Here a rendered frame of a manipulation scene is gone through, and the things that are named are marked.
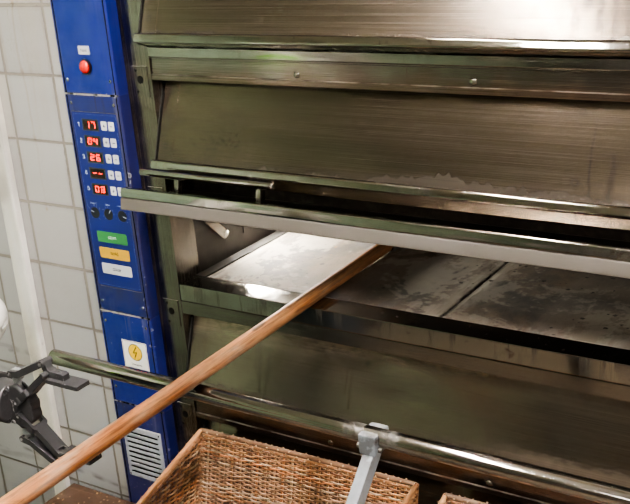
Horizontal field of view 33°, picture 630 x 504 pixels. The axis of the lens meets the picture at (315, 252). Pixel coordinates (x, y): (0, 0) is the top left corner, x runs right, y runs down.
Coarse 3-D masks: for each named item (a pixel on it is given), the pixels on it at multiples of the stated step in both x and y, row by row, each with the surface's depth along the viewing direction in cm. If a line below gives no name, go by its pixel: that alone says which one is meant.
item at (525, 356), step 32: (192, 288) 230; (224, 288) 228; (256, 288) 226; (320, 320) 213; (352, 320) 209; (384, 320) 205; (416, 320) 204; (448, 320) 202; (480, 352) 195; (512, 352) 191; (544, 352) 187; (576, 352) 185; (608, 352) 184
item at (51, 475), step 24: (360, 264) 228; (312, 288) 215; (288, 312) 206; (240, 336) 196; (264, 336) 200; (216, 360) 188; (168, 384) 180; (192, 384) 182; (144, 408) 173; (120, 432) 168; (72, 456) 160; (48, 480) 156
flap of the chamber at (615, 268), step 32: (192, 192) 224; (256, 224) 195; (288, 224) 191; (320, 224) 187; (448, 224) 190; (480, 224) 191; (480, 256) 171; (512, 256) 168; (544, 256) 165; (576, 256) 162
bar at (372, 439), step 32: (64, 352) 204; (160, 384) 189; (288, 416) 175; (320, 416) 172; (384, 448) 168; (416, 448) 162; (448, 448) 160; (512, 480) 154; (544, 480) 151; (576, 480) 149
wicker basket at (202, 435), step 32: (192, 448) 235; (224, 448) 234; (256, 448) 230; (160, 480) 227; (192, 480) 237; (224, 480) 235; (256, 480) 230; (288, 480) 226; (320, 480) 221; (352, 480) 218; (384, 480) 213
